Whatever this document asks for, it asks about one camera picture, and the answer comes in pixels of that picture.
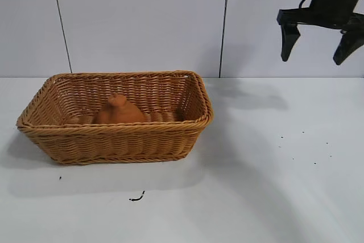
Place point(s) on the small black twig scrap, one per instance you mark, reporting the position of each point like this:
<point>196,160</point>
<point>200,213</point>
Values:
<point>138,197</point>

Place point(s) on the knobbly orange fruit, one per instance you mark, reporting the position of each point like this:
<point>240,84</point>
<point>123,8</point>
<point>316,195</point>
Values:
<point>120,112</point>

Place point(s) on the brown woven wicker basket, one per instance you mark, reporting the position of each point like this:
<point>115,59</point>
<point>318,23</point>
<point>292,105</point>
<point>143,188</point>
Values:
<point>113,140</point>

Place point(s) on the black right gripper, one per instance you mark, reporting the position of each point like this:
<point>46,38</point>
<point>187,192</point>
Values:
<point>332,4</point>

